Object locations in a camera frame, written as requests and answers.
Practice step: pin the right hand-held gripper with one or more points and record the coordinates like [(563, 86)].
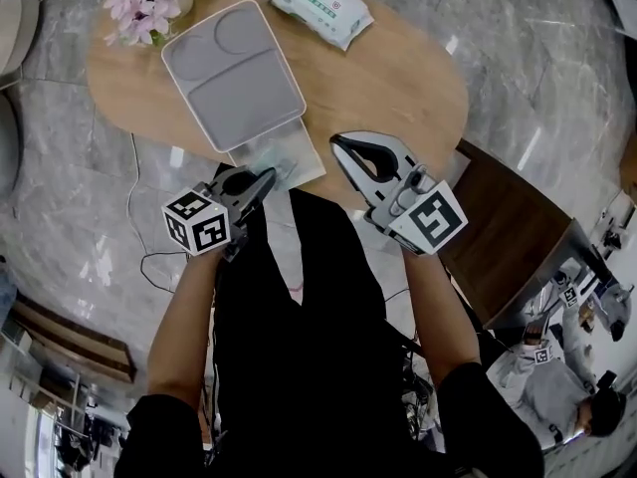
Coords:
[(428, 217)]

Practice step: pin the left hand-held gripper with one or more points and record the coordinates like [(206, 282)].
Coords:
[(196, 224)]

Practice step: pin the small box of bandages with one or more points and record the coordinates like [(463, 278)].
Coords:
[(286, 169)]

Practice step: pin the white box grey inside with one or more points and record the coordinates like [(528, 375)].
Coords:
[(239, 82)]

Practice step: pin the person's right forearm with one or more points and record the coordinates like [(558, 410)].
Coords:
[(438, 316)]

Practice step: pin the person's left forearm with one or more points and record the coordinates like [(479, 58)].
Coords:
[(181, 326)]

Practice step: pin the dark brown wooden chair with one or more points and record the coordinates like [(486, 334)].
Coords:
[(502, 237)]

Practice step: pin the white wet wipes pack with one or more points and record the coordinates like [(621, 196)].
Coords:
[(318, 5)]

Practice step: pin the person's black clothing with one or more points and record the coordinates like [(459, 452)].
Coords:
[(308, 341)]

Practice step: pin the pink flowers in pot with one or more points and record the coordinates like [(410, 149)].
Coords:
[(144, 8)]

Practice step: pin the brown wooden bench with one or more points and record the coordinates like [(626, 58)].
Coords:
[(79, 344)]

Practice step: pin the grey upholstered seat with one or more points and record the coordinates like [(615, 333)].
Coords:
[(9, 142), (15, 28)]

